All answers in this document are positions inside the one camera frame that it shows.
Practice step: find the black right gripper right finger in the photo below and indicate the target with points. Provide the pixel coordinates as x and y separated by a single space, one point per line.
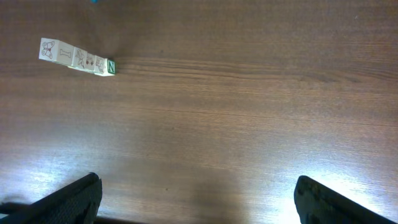
317 204

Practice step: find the wooden block red E face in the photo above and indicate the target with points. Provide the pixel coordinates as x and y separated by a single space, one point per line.
90 63

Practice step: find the wooden block green trim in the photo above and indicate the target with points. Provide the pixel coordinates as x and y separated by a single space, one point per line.
49 49

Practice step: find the wooden block letter J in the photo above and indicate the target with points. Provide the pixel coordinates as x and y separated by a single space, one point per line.
65 53

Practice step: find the wooden block number 9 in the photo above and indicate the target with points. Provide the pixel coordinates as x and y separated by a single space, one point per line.
79 58

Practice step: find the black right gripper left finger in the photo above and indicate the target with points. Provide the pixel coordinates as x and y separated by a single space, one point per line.
76 203

